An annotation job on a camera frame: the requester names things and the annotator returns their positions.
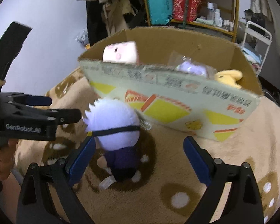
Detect white-haired purple plush doll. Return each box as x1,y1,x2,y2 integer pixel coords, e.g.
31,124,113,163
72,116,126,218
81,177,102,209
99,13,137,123
82,97,152,191

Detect pink swiss roll plush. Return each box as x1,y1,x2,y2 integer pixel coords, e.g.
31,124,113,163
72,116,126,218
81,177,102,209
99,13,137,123
102,41,140,65

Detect bagged lavender plush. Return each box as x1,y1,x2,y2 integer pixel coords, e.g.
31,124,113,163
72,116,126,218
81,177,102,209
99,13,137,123
168,51,217,79

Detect person's left hand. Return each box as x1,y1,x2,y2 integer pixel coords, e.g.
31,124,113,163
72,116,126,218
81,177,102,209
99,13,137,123
0,139,18,181

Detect beige brown patterned rug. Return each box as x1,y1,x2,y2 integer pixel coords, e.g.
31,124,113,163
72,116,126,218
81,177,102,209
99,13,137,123
15,68,280,223

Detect plastic bag with snacks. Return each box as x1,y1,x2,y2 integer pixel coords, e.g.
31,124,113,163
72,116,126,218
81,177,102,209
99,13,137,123
76,29,90,49

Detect black hanging garment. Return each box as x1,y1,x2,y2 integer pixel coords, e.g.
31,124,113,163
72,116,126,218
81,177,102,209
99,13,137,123
86,1,108,46

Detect yellow plush toy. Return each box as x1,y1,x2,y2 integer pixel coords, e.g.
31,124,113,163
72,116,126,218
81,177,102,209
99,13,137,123
214,70,243,89

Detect printed cardboard box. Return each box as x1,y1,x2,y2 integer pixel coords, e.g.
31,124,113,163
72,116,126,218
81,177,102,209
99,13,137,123
78,27,262,142

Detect beige hanging coat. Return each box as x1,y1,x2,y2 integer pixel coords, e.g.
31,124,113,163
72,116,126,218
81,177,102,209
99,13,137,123
102,0,132,36

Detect white rolling cart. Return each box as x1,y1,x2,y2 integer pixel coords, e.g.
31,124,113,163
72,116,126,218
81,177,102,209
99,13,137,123
240,21,272,76

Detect teal bag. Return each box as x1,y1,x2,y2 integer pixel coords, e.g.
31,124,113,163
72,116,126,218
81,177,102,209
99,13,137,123
147,0,173,25

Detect white bottles on shelf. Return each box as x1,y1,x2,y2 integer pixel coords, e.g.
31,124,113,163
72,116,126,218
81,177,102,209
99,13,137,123
207,3,234,31

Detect green pole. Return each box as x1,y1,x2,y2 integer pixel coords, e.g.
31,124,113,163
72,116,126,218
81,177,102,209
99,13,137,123
182,0,189,29

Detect red patterned gift bag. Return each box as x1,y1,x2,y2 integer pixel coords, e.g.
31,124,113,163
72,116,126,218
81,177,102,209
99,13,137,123
173,0,202,22

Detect yellow wooden shelf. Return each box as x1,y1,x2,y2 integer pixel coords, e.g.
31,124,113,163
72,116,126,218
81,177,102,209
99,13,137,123
144,0,239,43

